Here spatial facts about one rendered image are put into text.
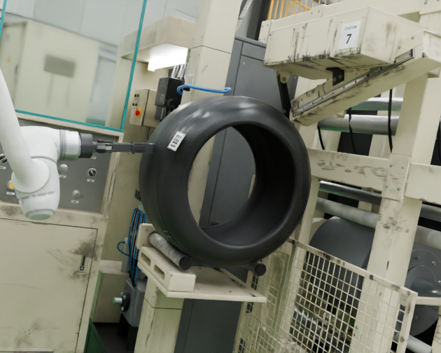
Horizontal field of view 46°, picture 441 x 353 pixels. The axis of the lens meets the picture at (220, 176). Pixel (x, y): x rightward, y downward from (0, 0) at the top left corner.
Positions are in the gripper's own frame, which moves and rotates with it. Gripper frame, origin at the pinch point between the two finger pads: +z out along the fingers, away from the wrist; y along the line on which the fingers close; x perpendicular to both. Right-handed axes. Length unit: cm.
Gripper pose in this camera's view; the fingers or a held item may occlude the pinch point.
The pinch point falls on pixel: (143, 148)
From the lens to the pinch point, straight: 169.7
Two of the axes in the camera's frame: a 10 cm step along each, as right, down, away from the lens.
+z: 9.1, 0.1, 4.1
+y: -4.1, -1.3, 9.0
